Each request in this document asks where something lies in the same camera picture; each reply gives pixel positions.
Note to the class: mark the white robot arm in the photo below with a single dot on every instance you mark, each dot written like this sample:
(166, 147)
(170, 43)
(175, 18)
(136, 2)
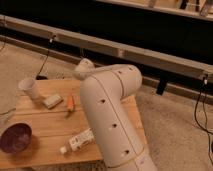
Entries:
(101, 92)

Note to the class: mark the orange carrot toy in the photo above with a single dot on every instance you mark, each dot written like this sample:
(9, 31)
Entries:
(70, 105)

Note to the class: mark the wooden table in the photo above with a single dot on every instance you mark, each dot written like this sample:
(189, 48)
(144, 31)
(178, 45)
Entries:
(51, 129)

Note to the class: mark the clear plastic bottle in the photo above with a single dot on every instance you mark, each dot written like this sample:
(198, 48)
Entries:
(77, 141)

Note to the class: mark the white paper cup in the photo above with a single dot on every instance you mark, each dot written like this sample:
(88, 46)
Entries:
(30, 88)

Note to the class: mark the dark purple bowl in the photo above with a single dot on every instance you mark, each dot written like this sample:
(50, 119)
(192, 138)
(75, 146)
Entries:
(16, 138)

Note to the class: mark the metal rail frame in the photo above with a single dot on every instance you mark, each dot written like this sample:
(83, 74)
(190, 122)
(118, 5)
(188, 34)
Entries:
(172, 65)

